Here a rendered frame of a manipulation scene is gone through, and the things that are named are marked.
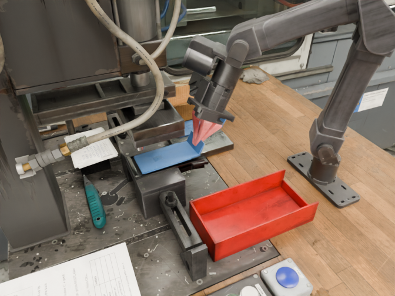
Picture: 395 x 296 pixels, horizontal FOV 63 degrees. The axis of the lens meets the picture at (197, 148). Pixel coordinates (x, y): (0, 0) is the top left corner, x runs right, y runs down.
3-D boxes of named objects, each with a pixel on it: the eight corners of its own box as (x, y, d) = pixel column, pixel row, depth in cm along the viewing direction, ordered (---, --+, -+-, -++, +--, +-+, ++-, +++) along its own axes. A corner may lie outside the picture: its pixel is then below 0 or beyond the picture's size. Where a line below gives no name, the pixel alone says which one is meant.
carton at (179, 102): (223, 115, 109) (224, 95, 104) (152, 134, 100) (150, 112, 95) (206, 98, 118) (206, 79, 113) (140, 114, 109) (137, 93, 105)
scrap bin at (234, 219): (313, 220, 72) (319, 202, 68) (213, 262, 64) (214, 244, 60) (280, 186, 81) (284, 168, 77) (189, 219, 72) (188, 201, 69)
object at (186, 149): (205, 154, 75) (204, 143, 73) (142, 174, 70) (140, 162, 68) (193, 140, 80) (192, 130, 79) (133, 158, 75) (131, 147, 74)
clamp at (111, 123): (135, 162, 88) (130, 132, 82) (123, 165, 87) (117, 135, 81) (121, 133, 99) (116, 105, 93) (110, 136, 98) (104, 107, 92)
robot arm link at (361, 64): (306, 155, 76) (373, 13, 55) (305, 139, 81) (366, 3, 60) (332, 162, 75) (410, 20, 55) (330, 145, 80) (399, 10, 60)
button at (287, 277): (301, 286, 58) (304, 281, 57) (283, 296, 56) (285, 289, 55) (287, 268, 61) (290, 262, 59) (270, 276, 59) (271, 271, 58)
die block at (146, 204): (186, 205, 76) (185, 182, 71) (145, 219, 72) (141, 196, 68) (157, 157, 90) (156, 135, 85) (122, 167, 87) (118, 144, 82)
